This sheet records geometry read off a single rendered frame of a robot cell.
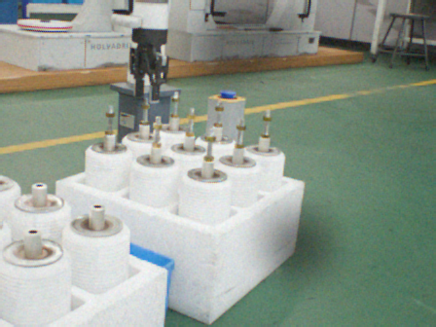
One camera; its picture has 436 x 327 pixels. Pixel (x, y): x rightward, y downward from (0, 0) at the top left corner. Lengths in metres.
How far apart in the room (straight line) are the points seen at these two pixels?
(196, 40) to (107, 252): 3.13
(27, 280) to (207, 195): 0.42
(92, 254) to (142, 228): 0.30
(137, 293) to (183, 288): 0.26
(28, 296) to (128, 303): 0.16
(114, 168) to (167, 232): 0.19
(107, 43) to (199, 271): 2.46
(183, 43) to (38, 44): 1.14
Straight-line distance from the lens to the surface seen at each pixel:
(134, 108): 1.59
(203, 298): 1.07
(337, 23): 6.98
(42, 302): 0.74
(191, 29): 3.92
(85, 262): 0.81
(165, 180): 1.10
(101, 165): 1.17
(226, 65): 4.01
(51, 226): 0.88
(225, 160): 1.17
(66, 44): 3.23
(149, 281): 0.85
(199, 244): 1.03
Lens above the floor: 0.59
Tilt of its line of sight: 18 degrees down
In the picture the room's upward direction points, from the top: 4 degrees clockwise
